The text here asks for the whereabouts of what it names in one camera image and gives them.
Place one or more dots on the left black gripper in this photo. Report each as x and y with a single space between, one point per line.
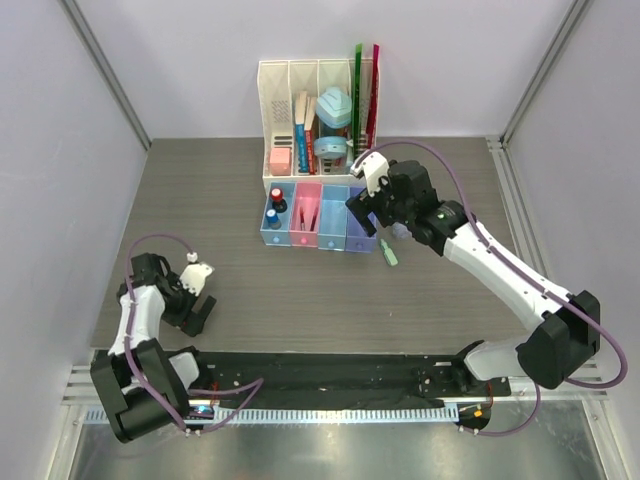
184 320

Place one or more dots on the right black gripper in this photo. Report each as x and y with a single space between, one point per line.
359 209

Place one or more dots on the purple plastic drawer bin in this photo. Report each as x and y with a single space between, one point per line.
357 241

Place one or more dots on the pink plastic drawer bin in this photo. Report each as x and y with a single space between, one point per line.
308 195

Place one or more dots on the blue plastic drawer bin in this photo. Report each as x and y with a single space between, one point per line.
278 237

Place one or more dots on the light blue drawer bin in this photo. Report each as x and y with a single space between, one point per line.
332 229

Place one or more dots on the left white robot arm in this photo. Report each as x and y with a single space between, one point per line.
136 379

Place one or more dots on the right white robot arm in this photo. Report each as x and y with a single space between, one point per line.
558 342

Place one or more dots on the pink cube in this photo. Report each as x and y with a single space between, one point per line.
280 161

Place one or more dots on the blue spine book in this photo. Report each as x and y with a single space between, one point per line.
300 136

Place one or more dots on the green transparent ruler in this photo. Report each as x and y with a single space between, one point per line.
356 96

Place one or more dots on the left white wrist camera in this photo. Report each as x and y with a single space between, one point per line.
194 276

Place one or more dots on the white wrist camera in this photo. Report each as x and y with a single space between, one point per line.
194 276
370 167

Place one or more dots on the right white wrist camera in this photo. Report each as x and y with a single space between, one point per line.
370 167

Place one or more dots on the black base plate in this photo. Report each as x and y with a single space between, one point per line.
304 381

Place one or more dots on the perforated metal cable tray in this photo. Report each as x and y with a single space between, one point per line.
446 414

